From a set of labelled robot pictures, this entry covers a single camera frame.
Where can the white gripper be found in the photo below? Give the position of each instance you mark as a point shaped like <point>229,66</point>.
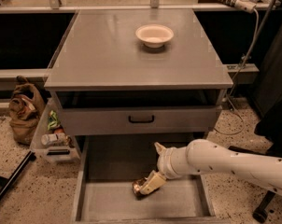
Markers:
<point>163,162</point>

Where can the crushed orange soda can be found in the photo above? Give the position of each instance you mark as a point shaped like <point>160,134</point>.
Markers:
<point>137,185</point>

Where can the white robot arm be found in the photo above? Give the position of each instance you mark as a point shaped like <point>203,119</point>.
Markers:
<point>202,156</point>

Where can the open grey middle drawer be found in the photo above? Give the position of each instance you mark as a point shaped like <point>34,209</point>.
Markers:
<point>111,163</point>

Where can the grey drawer cabinet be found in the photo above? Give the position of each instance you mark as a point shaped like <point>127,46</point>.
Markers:
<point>102,64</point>

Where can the grey top drawer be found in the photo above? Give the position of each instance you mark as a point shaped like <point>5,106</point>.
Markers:
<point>190,119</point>

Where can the white can in bin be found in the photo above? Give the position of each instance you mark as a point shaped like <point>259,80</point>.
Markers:
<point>53,139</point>

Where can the clear plastic storage bin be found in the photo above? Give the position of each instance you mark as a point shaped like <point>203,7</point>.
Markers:
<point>52,153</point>

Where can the green snack packet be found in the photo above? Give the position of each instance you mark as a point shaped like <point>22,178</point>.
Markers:
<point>53,121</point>

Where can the black metal bar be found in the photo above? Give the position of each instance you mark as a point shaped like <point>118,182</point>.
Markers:
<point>7,182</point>

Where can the white paper bowl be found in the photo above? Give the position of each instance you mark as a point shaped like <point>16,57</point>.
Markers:
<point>154,35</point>

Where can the black office chair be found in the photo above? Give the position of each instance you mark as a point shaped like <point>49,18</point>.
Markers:
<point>270,127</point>

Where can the brown paper bag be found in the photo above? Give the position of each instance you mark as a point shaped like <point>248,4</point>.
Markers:
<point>25,109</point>

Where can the black drawer handle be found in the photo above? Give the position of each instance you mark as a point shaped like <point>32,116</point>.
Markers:
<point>141,120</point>

